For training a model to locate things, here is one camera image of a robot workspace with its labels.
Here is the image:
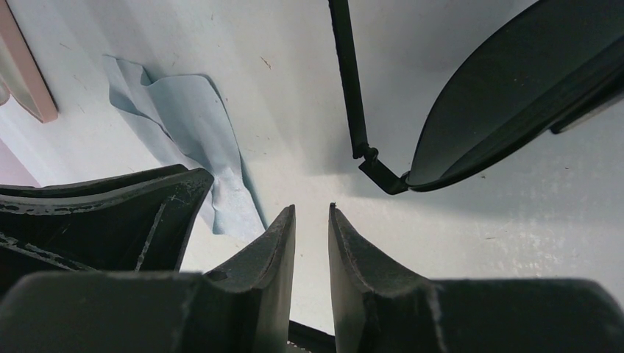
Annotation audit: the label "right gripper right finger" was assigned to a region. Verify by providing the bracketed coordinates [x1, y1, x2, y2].
[328, 204, 623, 352]

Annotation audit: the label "black sunglasses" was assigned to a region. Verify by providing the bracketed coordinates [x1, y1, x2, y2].
[329, 1, 623, 195]

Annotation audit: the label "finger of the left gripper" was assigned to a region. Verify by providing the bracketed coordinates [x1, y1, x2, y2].
[1, 165, 214, 292]

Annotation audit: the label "light blue cleaning cloth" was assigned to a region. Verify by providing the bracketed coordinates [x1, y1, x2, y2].
[102, 55, 266, 242]

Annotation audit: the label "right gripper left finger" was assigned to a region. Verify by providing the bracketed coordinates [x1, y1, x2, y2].
[1, 206, 296, 352]

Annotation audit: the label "pink glasses case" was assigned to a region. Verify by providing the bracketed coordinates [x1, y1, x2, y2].
[1, 1, 58, 124]

